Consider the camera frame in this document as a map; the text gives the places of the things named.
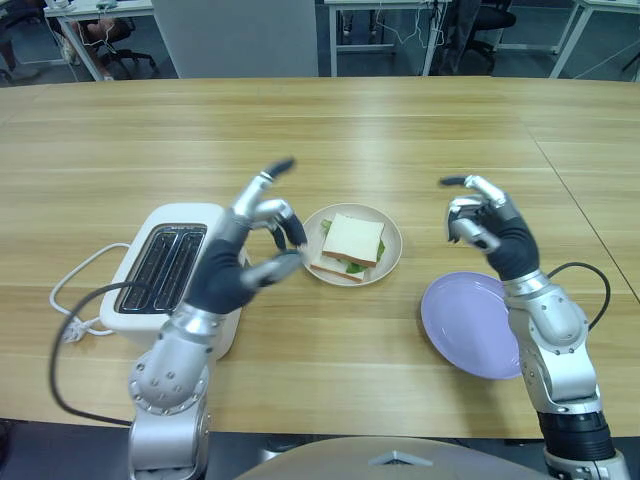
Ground robot body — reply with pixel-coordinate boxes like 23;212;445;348
233;434;552;480

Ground purple plate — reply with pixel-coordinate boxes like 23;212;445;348
419;270;525;382

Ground cream toaster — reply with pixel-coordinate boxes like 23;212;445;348
99;202;252;361

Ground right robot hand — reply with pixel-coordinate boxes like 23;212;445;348
438;174;542;283

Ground white cord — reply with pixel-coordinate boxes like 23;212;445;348
48;242;133;346

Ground black cable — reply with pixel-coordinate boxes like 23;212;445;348
547;261;613;334
48;281;167;429

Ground black office chair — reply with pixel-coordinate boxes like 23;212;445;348
96;45;161;80
467;0;518;75

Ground person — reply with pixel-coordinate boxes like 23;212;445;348
58;16;137;82

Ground bread slice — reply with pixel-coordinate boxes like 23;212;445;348
309;251;372;285
321;212;387;269

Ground cream plate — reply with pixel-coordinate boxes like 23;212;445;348
301;201;404;288

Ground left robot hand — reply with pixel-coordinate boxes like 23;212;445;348
182;158;308;317

